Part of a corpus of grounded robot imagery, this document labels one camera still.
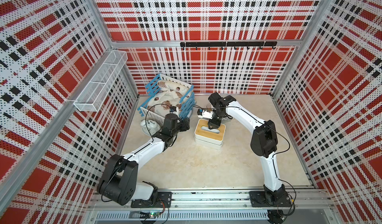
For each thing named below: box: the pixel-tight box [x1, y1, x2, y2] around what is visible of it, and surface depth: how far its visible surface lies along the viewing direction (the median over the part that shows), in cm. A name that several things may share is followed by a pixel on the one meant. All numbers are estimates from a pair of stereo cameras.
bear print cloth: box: [146, 80, 191, 113], surface depth 107 cm
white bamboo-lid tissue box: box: [194, 118, 226, 148], surface depth 90 cm
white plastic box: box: [194, 134, 224, 150], surface depth 90 cm
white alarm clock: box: [140, 119, 162, 136], surface depth 91 cm
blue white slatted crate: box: [137, 73, 196, 124], surface depth 107 cm
